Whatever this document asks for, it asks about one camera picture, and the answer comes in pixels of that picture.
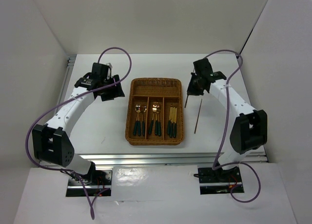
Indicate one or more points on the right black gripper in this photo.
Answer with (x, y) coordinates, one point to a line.
(191, 90)

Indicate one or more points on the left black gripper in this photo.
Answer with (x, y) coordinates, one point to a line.
(117, 91)

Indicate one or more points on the gold knife pile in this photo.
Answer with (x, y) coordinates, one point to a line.
(172, 123)
(170, 120)

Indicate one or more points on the gold spoon pile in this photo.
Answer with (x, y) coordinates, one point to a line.
(138, 109)

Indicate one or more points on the gold spoon green handle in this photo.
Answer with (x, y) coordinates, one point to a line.
(143, 110)
(135, 126)

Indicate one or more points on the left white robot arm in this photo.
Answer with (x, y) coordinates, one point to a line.
(51, 141)

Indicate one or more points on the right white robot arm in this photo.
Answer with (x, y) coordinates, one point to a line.
(245, 127)

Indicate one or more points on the brown wicker cutlery tray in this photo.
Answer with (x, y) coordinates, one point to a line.
(164, 91)

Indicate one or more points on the aluminium left side rail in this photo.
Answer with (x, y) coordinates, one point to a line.
(68, 71)

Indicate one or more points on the aluminium table front rail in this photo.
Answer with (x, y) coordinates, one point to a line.
(150, 159)

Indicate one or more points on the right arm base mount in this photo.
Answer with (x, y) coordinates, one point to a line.
(219, 181)

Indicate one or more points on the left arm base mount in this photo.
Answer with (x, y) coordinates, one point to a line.
(99, 185)

